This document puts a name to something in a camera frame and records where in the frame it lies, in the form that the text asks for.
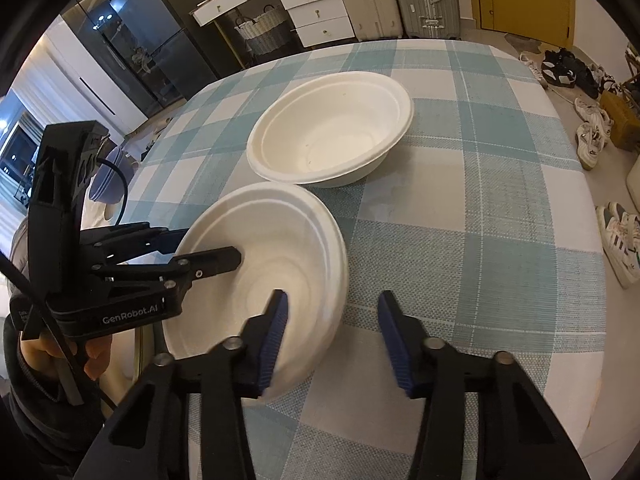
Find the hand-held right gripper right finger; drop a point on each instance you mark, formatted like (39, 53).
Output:
(396, 347)

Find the person's left hand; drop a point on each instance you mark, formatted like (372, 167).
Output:
(97, 355)

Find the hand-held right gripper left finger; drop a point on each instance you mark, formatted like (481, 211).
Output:
(272, 345)

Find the teal plaid tablecloth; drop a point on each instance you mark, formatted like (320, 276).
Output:
(450, 210)

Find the woven grey white basket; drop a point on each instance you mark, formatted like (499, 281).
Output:
(265, 32)

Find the white drawer desk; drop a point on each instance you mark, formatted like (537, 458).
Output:
(310, 10)

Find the black shoe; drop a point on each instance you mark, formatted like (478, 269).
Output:
(560, 67)
(587, 80)

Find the deep white paper bowl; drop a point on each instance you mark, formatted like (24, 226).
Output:
(330, 130)

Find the yellow wooden door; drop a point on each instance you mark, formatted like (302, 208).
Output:
(525, 0)

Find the blue bowl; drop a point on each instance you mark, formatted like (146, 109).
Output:
(117, 160)

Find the white green sneaker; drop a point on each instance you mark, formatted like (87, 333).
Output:
(625, 267)
(617, 225)

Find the dark glass fridge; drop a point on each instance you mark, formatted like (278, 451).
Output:
(140, 50)

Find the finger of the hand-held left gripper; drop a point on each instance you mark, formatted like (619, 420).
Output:
(150, 237)
(220, 260)

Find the ridged white paper bowl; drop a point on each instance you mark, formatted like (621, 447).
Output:
(280, 260)

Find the silver suitcase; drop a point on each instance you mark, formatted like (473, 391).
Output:
(425, 5)

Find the brown woven box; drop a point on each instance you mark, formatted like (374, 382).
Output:
(622, 115)

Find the white tall cabinet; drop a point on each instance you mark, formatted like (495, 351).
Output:
(85, 75)

